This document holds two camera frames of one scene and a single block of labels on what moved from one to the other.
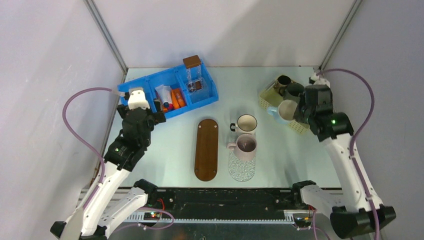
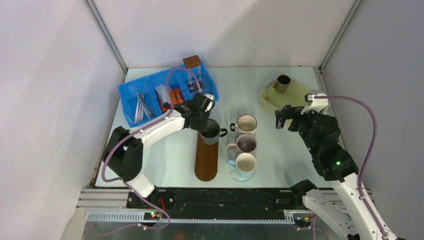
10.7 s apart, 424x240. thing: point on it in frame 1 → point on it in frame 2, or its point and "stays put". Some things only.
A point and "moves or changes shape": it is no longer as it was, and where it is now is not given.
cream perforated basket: [270, 97] stays put
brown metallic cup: [281, 85] stays put
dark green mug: [293, 91] → [211, 135]
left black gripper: [156, 117] → [201, 128]
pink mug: [245, 149] stays put
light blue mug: [285, 112] moves or changes shape
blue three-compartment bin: [176, 90] stays put
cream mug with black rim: [246, 124] stays put
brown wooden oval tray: [206, 150] stays put
